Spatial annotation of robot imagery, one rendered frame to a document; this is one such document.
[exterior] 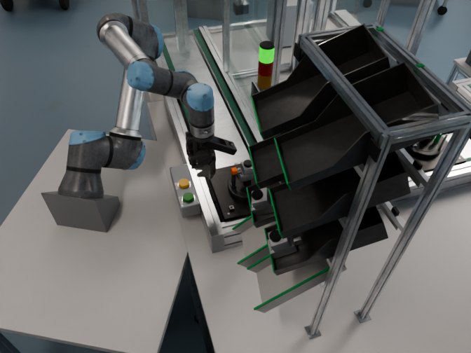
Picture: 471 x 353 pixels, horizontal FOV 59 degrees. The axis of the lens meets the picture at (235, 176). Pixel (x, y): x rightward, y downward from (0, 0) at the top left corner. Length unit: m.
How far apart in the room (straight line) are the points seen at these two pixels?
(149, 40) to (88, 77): 2.45
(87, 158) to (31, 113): 2.26
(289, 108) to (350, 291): 0.73
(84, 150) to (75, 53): 2.93
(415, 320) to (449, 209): 0.51
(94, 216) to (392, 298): 1.03
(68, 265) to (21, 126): 2.21
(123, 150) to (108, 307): 0.54
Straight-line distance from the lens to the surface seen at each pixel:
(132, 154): 1.55
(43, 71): 4.20
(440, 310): 1.52
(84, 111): 3.59
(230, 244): 1.46
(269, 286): 1.23
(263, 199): 1.09
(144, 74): 1.17
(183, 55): 2.32
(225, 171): 1.56
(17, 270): 1.60
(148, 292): 1.42
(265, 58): 1.39
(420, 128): 0.75
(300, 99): 0.93
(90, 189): 1.49
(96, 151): 1.50
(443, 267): 1.61
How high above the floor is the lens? 2.10
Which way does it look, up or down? 47 degrees down
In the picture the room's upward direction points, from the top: 1 degrees clockwise
